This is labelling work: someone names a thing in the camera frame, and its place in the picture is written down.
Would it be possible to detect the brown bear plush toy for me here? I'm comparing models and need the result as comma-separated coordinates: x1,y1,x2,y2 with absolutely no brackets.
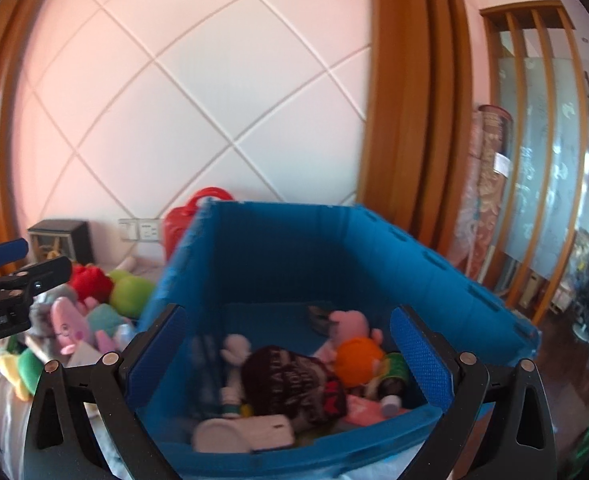
69,264,114,304

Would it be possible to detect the white medicine bottle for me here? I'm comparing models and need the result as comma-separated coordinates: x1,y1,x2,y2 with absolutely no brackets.
191,415,295,454

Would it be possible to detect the white wall socket strip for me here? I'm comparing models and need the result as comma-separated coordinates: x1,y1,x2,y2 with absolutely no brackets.
118,219,162,243

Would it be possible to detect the grey plush toy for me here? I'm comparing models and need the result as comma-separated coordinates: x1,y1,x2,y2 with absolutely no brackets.
29,284,78,341

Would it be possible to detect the rolled patterned fabric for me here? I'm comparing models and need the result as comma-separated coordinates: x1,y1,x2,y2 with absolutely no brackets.
447,104,512,281

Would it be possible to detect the pink pig plush toy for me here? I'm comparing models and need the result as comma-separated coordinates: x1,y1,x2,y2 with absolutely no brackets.
50,296,101,356

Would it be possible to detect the red plastic toy suitcase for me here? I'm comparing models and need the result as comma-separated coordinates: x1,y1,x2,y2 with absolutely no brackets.
163,186,234,262

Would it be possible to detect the green plush toy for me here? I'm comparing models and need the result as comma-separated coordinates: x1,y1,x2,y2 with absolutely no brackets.
108,269,156,318

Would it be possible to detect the dark maroon knit hat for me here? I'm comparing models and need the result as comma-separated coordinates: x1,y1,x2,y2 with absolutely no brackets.
240,346,347,432

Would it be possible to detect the pink plush orange shirt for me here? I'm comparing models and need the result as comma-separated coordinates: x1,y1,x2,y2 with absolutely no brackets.
314,310,384,389

